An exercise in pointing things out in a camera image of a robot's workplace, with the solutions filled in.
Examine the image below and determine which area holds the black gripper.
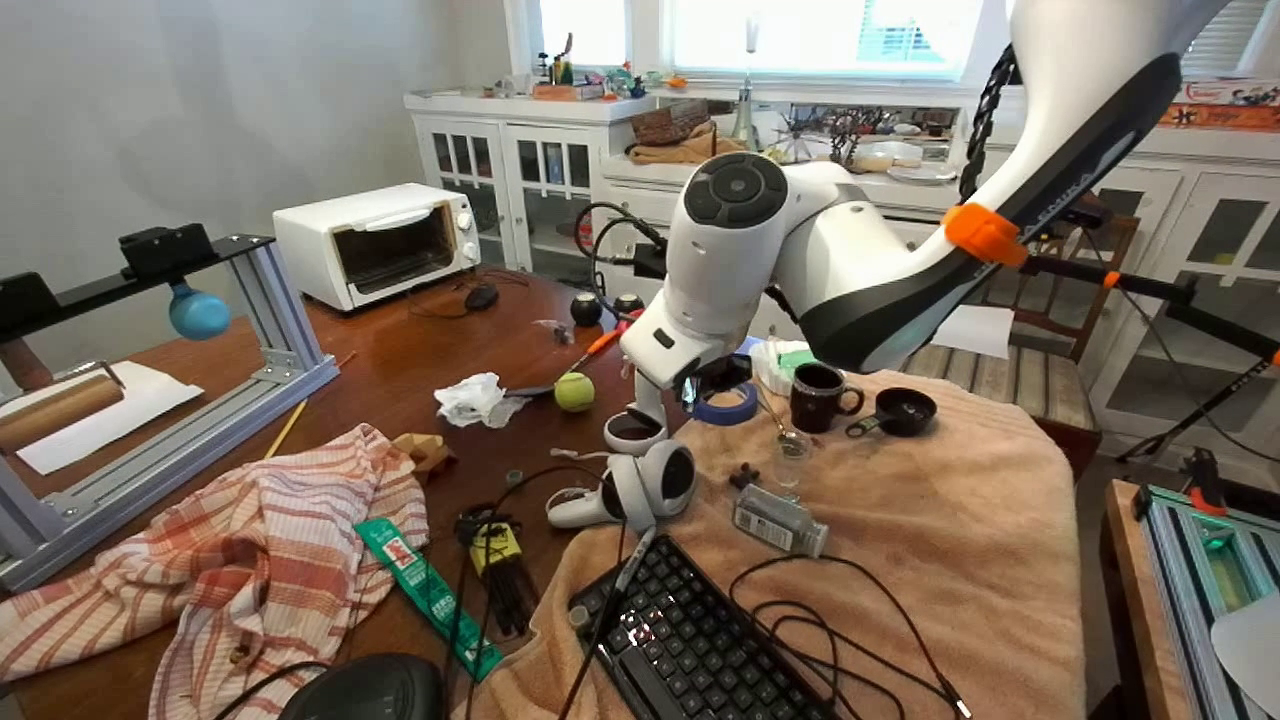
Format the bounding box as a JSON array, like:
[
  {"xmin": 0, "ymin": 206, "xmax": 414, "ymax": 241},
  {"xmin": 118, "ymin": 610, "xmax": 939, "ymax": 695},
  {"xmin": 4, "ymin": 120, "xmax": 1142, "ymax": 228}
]
[{"xmin": 627, "ymin": 372, "xmax": 682, "ymax": 429}]

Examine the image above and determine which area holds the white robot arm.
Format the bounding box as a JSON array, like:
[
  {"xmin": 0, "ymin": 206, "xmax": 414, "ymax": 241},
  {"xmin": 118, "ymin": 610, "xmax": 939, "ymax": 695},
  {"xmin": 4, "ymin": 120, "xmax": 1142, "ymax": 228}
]
[{"xmin": 621, "ymin": 0, "xmax": 1227, "ymax": 423}]

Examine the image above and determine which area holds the small black measuring cup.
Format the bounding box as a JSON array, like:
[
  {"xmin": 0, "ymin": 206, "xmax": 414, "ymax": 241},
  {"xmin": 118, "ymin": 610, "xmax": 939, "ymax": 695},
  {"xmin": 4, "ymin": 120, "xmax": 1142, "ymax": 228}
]
[{"xmin": 878, "ymin": 390, "xmax": 936, "ymax": 437}]

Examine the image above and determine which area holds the white VR controller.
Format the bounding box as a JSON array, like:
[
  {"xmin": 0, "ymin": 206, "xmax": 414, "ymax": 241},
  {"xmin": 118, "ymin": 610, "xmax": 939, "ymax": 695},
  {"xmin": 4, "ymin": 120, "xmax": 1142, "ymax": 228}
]
[{"xmin": 545, "ymin": 409, "xmax": 697, "ymax": 533}]

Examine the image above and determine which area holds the green tennis ball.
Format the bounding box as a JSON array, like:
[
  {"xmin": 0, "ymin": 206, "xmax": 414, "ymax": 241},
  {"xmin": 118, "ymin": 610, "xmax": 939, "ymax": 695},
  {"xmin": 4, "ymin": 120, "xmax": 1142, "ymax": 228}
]
[{"xmin": 553, "ymin": 372, "xmax": 596, "ymax": 414}]

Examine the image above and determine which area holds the black round object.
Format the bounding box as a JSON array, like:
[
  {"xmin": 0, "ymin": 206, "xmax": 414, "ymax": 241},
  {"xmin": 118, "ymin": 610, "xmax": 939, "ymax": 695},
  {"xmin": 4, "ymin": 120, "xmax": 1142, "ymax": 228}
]
[{"xmin": 570, "ymin": 293, "xmax": 603, "ymax": 328}]

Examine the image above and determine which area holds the white small device box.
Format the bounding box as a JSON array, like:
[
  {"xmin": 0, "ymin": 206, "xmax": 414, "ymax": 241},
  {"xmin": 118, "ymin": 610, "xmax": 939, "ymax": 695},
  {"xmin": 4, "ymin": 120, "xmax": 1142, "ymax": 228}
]
[{"xmin": 734, "ymin": 484, "xmax": 827, "ymax": 556}]

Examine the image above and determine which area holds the white crumpled tissue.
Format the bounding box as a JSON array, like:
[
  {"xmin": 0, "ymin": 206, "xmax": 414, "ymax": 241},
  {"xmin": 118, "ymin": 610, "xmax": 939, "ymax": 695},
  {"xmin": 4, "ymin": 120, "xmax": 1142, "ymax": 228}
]
[{"xmin": 438, "ymin": 372, "xmax": 523, "ymax": 429}]

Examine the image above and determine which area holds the dark brown mug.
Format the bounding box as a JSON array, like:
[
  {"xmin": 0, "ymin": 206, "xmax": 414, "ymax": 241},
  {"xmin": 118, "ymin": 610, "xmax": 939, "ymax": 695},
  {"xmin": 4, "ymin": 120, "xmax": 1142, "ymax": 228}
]
[{"xmin": 788, "ymin": 365, "xmax": 863, "ymax": 433}]

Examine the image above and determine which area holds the black yellow tool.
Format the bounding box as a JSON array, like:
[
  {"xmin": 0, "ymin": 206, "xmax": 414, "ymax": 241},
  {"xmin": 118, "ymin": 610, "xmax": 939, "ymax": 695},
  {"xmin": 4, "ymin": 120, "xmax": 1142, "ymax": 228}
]
[{"xmin": 458, "ymin": 503, "xmax": 538, "ymax": 637}]

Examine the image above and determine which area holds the black keyboard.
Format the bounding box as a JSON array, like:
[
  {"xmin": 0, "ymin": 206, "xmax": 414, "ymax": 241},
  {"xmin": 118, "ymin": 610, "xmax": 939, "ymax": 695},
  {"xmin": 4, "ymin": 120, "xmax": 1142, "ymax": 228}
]
[{"xmin": 570, "ymin": 537, "xmax": 834, "ymax": 720}]

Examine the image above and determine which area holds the white cabinet dresser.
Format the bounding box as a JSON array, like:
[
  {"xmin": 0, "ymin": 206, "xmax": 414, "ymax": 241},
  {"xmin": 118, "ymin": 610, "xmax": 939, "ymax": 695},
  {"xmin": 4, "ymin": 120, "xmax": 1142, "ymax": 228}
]
[{"xmin": 405, "ymin": 95, "xmax": 1275, "ymax": 437}]

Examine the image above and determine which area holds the beige towel table cover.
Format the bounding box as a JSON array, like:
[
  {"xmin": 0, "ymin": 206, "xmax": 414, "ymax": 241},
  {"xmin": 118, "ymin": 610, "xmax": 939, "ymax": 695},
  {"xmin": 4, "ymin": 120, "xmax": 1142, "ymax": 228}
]
[{"xmin": 470, "ymin": 358, "xmax": 1088, "ymax": 720}]

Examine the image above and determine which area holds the green flat package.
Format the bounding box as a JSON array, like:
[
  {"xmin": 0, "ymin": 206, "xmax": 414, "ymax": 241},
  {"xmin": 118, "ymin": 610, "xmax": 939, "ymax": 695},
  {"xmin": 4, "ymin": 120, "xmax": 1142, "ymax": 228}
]
[{"xmin": 355, "ymin": 518, "xmax": 505, "ymax": 682}]

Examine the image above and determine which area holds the white toaster oven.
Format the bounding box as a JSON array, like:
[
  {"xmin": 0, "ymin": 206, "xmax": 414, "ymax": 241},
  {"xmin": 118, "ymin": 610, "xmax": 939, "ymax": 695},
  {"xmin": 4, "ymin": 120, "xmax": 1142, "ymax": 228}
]
[{"xmin": 271, "ymin": 186, "xmax": 480, "ymax": 313}]

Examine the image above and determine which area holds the wooden chair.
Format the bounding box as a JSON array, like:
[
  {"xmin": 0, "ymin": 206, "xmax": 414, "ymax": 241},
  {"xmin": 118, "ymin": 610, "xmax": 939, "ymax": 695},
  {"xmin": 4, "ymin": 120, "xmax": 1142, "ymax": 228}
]
[{"xmin": 906, "ymin": 193, "xmax": 1142, "ymax": 471}]

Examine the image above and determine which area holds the black round speaker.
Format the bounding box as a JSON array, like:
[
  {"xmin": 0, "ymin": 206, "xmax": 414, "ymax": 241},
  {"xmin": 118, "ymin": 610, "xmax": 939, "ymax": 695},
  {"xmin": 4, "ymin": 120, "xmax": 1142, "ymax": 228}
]
[{"xmin": 279, "ymin": 651, "xmax": 444, "ymax": 720}]

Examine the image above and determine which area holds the red striped cloth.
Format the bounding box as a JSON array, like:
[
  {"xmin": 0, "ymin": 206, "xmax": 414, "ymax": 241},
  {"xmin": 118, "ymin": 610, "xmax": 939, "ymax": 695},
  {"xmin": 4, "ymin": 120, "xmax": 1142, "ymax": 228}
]
[{"xmin": 0, "ymin": 423, "xmax": 428, "ymax": 720}]

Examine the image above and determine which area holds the blue ball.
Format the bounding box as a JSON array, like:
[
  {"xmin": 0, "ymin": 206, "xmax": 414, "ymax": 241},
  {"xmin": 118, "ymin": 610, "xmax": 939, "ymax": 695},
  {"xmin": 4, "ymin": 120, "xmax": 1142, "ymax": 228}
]
[{"xmin": 169, "ymin": 285, "xmax": 231, "ymax": 339}]

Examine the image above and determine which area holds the white paper sheet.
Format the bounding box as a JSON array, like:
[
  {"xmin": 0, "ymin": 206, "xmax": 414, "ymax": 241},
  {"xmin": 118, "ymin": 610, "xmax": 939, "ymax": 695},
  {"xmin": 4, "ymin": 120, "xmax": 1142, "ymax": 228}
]
[{"xmin": 20, "ymin": 359, "xmax": 201, "ymax": 476}]

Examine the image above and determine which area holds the wooden rolling pin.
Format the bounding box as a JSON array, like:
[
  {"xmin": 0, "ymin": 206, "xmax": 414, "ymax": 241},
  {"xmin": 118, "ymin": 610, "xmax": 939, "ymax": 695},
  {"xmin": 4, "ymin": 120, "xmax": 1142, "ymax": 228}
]
[{"xmin": 0, "ymin": 370, "xmax": 124, "ymax": 454}]

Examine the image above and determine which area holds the black cable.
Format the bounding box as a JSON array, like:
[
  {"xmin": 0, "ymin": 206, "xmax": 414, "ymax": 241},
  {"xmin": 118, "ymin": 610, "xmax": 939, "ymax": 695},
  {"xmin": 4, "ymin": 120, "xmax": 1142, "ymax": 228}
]
[{"xmin": 725, "ymin": 552, "xmax": 977, "ymax": 720}]

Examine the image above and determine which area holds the robot base mount frame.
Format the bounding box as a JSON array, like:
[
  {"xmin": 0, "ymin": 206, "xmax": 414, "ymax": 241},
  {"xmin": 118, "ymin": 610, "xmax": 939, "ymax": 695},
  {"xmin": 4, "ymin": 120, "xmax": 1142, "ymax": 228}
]
[{"xmin": 1134, "ymin": 484, "xmax": 1280, "ymax": 720}]

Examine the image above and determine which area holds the black camera tripod arm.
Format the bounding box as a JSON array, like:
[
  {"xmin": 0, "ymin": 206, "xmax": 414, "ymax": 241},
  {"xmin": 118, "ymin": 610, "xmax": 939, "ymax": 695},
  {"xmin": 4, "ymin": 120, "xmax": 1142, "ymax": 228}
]
[{"xmin": 1022, "ymin": 256, "xmax": 1280, "ymax": 459}]

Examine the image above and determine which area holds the aluminium frame rig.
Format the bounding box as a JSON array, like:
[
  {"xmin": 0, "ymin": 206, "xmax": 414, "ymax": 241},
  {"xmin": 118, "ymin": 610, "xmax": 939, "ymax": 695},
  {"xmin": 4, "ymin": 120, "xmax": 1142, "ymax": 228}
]
[{"xmin": 0, "ymin": 233, "xmax": 345, "ymax": 602}]

